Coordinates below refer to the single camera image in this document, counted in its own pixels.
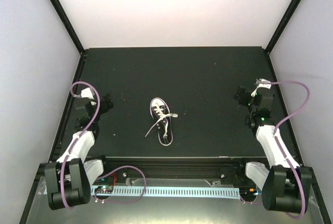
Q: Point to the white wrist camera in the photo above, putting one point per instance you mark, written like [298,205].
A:
[261,83]
[85,93]

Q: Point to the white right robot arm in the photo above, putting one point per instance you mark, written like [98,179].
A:
[285,185]

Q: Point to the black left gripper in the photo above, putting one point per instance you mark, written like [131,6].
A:
[108,101]

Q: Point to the right black frame post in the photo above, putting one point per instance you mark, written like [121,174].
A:
[291,9]

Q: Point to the black frame post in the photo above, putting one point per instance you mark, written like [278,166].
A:
[67,24]
[291,9]

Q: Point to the black front mounting rail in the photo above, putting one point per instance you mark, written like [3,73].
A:
[227,171]

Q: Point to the right small circuit board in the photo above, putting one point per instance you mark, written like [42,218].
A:
[250,191]

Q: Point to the small circuit board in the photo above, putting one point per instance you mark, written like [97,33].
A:
[103,189]
[250,191]

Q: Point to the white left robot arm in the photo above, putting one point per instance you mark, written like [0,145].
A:
[69,179]

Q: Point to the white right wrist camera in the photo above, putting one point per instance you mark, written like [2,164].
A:
[261,83]

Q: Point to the black canvas sneaker white sole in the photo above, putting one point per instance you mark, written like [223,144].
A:
[160,130]

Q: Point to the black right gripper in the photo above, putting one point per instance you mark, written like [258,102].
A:
[240,90]

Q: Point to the white shoelace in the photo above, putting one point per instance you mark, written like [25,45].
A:
[163,114]

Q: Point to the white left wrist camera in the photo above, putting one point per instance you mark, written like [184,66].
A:
[85,93]

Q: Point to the light blue slotted cable duct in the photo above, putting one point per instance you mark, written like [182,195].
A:
[202,192]

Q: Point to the left black frame post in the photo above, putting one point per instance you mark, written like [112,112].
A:
[67,24]

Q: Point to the left small circuit board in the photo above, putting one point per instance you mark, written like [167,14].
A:
[103,189]

